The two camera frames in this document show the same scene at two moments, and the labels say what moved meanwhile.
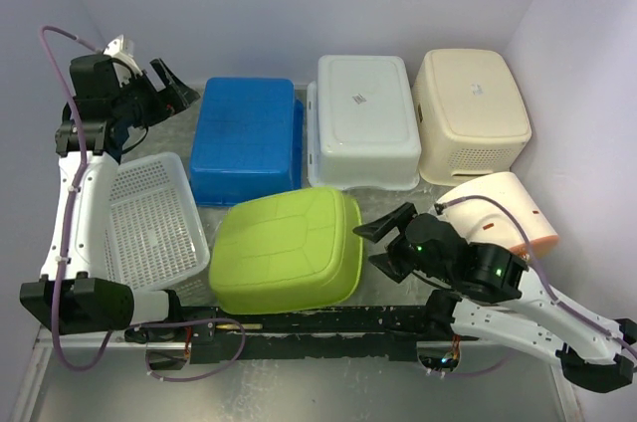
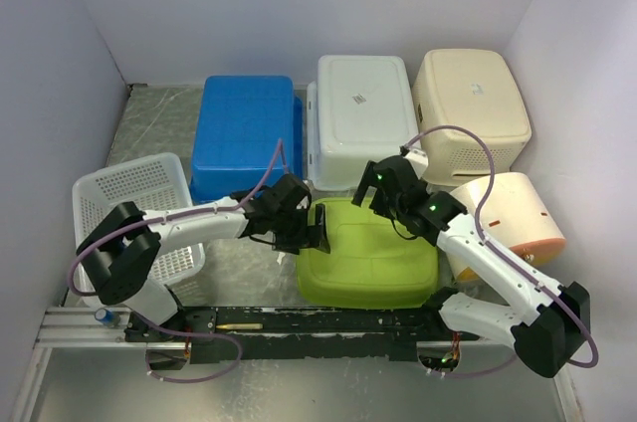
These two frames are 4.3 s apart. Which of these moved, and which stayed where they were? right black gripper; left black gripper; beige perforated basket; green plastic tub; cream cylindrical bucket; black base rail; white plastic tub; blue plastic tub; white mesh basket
Moved: right black gripper; green plastic tub; left black gripper
Stayed: white mesh basket; black base rail; cream cylindrical bucket; beige perforated basket; white plastic tub; blue plastic tub
